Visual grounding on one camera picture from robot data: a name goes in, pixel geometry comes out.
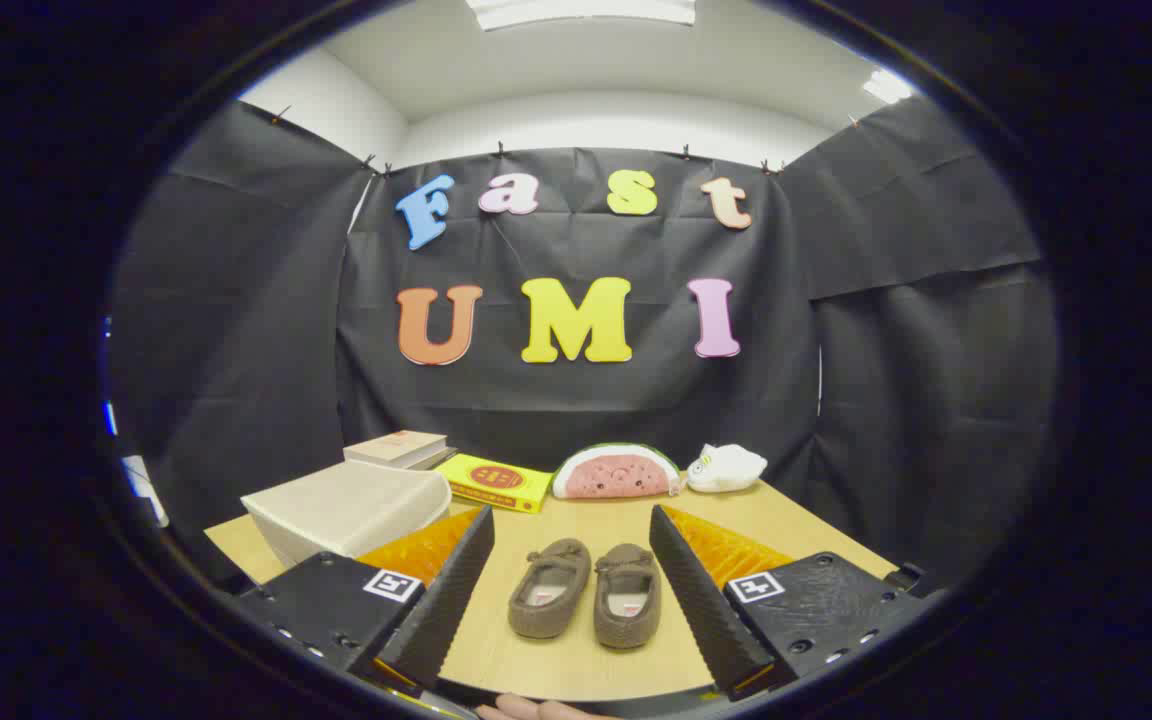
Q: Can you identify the white plush toy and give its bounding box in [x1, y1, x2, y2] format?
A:
[686, 443, 769, 494]

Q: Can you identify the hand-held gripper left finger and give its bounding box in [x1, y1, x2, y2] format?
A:
[231, 505, 497, 701]

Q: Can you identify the white printed paper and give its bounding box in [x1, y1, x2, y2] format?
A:
[121, 455, 169, 528]

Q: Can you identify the large ceiling light panel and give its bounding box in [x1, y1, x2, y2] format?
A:
[466, 0, 697, 31]

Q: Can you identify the cream fabric storage box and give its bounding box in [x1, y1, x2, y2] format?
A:
[241, 460, 453, 569]

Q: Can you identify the watermelon slice plush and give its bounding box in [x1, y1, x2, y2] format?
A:
[551, 443, 684, 500]

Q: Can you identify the yellow book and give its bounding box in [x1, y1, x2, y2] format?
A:
[434, 453, 555, 514]

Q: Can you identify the beige book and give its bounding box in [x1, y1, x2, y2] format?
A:
[344, 430, 449, 466]

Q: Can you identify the small ceiling light panel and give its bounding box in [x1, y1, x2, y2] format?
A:
[861, 68, 915, 104]

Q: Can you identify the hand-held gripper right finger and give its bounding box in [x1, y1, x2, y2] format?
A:
[648, 504, 932, 703]

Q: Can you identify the brown fuzzy slipper shoe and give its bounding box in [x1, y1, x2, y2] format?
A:
[507, 538, 593, 641]
[593, 543, 663, 650]

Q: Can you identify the black backdrop cloth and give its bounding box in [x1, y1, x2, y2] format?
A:
[108, 95, 1062, 591]

